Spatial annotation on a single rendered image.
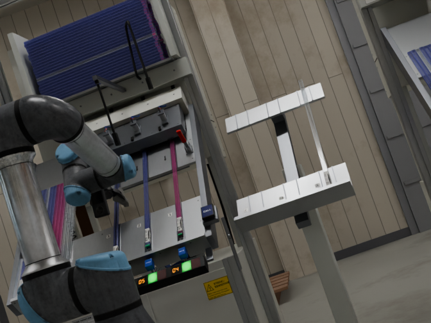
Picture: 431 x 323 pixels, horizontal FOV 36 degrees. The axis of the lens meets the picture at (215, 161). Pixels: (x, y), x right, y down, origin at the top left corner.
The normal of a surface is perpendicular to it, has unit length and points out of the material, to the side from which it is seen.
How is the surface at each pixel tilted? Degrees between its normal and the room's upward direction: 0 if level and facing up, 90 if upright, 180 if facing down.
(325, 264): 90
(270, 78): 90
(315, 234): 90
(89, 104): 90
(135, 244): 43
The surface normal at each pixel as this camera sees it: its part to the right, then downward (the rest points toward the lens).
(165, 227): -0.35, -0.70
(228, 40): -0.06, -0.06
